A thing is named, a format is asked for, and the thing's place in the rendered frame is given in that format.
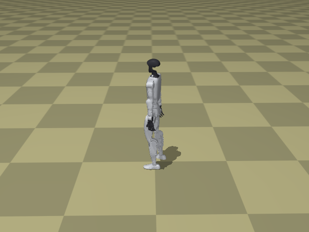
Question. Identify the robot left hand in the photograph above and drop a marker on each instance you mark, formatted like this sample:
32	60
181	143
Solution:
150	125

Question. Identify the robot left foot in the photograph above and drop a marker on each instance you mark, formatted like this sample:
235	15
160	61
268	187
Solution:
150	166

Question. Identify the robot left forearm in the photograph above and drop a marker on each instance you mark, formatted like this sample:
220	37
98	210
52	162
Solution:
150	109

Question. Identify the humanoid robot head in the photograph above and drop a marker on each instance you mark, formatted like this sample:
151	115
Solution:
153	63

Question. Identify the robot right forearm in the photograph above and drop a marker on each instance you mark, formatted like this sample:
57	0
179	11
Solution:
159	102

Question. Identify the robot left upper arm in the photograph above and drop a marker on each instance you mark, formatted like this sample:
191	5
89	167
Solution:
150	90

